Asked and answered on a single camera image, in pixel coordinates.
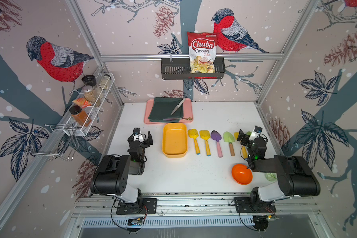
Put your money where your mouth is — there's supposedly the green transparent cup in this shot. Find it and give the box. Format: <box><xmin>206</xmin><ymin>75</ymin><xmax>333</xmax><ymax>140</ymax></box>
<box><xmin>265</xmin><ymin>173</ymin><xmax>277</xmax><ymax>182</ymax></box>

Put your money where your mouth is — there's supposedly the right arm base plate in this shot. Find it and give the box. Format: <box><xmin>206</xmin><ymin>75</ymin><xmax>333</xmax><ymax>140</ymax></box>
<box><xmin>233</xmin><ymin>197</ymin><xmax>276</xmax><ymax>213</ymax></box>

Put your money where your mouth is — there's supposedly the yellow storage box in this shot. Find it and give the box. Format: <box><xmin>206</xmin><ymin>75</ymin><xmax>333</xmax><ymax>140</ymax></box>
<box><xmin>162</xmin><ymin>123</ymin><xmax>188</xmax><ymax>158</ymax></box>

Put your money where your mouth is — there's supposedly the black wall basket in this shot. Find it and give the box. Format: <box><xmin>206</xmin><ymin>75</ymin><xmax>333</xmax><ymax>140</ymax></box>
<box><xmin>161</xmin><ymin>57</ymin><xmax>226</xmax><ymax>80</ymax></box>

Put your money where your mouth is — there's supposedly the orange bowl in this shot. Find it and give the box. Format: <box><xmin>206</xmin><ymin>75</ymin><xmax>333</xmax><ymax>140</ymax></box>
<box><xmin>231</xmin><ymin>164</ymin><xmax>253</xmax><ymax>185</ymax></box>

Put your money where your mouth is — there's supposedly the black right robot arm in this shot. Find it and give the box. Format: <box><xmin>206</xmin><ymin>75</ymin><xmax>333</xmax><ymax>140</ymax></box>
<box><xmin>237</xmin><ymin>127</ymin><xmax>321</xmax><ymax>205</ymax></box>

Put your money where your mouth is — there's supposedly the red cassava chips bag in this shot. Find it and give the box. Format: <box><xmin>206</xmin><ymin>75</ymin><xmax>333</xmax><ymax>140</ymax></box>
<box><xmin>187</xmin><ymin>32</ymin><xmax>218</xmax><ymax>73</ymax></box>

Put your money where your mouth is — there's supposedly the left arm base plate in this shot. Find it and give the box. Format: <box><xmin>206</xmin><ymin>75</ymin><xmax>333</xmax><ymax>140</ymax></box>
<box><xmin>116</xmin><ymin>198</ymin><xmax>157</xmax><ymax>215</ymax></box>

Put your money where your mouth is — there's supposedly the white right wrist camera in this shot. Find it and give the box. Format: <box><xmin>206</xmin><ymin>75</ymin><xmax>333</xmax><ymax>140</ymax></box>
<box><xmin>249</xmin><ymin>126</ymin><xmax>262</xmax><ymax>141</ymax></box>

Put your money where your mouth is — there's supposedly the white wire spice rack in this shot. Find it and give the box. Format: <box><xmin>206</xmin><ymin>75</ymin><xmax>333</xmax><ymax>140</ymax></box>
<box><xmin>60</xmin><ymin>72</ymin><xmax>115</xmax><ymax>137</ymax></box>

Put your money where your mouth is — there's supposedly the black lid spice jar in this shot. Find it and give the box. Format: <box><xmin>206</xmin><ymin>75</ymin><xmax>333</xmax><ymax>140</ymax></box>
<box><xmin>81</xmin><ymin>75</ymin><xmax>97</xmax><ymax>88</ymax></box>

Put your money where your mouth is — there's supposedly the silver lid spice jar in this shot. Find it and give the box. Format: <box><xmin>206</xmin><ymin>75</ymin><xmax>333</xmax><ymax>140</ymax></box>
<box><xmin>82</xmin><ymin>85</ymin><xmax>102</xmax><ymax>107</ymax></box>

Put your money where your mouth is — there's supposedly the iridescent gold spoon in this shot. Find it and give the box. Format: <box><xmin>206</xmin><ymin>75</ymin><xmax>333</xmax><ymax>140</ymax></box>
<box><xmin>163</xmin><ymin>117</ymin><xmax>193</xmax><ymax>122</ymax></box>

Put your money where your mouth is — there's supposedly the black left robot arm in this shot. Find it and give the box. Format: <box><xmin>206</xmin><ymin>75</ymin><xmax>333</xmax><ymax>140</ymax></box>
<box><xmin>90</xmin><ymin>128</ymin><xmax>153</xmax><ymax>208</ymax></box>

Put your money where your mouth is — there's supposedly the orange snack packet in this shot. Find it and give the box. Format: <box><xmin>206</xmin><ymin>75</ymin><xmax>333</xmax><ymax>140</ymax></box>
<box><xmin>73</xmin><ymin>97</ymin><xmax>92</xmax><ymax>109</ymax></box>

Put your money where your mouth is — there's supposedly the chrome wire holder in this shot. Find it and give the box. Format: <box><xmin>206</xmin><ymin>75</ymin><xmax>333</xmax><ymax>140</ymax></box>
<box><xmin>24</xmin><ymin>124</ymin><xmax>80</xmax><ymax>162</ymax></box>

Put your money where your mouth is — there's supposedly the white handled knife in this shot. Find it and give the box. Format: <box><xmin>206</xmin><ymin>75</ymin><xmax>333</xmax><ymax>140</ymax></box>
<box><xmin>171</xmin><ymin>98</ymin><xmax>185</xmax><ymax>115</ymax></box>

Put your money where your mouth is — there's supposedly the dark green folded cloth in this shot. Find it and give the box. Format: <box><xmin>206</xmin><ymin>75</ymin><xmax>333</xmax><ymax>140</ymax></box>
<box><xmin>148</xmin><ymin>97</ymin><xmax>184</xmax><ymax>123</ymax></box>

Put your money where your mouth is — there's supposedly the orange sauce jar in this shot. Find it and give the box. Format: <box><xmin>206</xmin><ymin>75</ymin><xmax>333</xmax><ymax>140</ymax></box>
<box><xmin>69</xmin><ymin>105</ymin><xmax>92</xmax><ymax>127</ymax></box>

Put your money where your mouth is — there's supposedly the clear glass jar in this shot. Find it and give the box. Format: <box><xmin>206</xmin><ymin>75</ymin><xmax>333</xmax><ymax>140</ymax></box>
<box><xmin>99</xmin><ymin>74</ymin><xmax>111</xmax><ymax>90</ymax></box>

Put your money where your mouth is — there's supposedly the pink plastic tray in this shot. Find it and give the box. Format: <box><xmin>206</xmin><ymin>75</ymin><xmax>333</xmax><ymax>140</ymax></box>
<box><xmin>144</xmin><ymin>97</ymin><xmax>193</xmax><ymax>124</ymax></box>

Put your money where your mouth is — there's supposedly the green shovel wooden handle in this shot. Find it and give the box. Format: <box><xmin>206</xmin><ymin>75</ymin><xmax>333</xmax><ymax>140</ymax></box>
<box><xmin>223</xmin><ymin>131</ymin><xmax>235</xmax><ymax>156</ymax></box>

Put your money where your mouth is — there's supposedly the purple shovel pink handle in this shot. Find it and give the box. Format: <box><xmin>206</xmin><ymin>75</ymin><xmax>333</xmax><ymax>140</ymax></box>
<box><xmin>211</xmin><ymin>130</ymin><xmax>223</xmax><ymax>158</ymax></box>

